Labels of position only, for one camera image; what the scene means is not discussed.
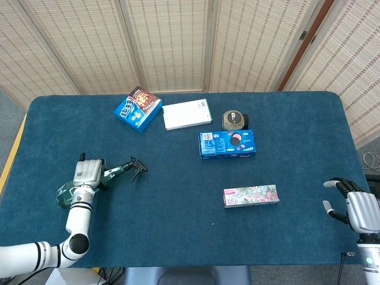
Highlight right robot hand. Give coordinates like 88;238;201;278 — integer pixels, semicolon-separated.
322;177;380;235

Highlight blue and brown cookie box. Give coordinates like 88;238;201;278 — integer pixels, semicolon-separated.
113;85;164;134

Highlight white coiled cable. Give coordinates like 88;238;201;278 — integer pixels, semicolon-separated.
362;151;380;170

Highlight table with yellow edge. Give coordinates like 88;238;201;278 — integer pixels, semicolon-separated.
0;114;28;195

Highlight bundle of black cables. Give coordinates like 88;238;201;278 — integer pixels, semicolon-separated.
97;267;125;285

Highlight woven folding screen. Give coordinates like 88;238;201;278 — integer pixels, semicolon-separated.
0;0;329;111

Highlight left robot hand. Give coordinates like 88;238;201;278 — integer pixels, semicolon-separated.
72;153;107;191

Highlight green transparent spray bottle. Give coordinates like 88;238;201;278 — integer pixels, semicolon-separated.
55;157;148;210

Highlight clear jar with black lid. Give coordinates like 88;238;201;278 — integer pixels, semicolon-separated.
221;109;250;131

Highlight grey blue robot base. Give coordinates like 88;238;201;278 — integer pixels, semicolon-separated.
124;266;252;285

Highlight blue table cloth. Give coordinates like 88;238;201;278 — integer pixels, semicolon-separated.
0;91;372;268

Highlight thin black cable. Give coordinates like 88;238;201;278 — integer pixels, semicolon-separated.
338;251;360;285

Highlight floral toothpaste box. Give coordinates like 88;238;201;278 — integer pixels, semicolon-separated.
223;183;280;208

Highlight white flat box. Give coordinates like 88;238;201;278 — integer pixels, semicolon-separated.
161;99;214;131

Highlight blue Oreo box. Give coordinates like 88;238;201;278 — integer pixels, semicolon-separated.
198;128;257;161

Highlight woven screen with brown post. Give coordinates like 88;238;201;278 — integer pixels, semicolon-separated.
277;0;380;149

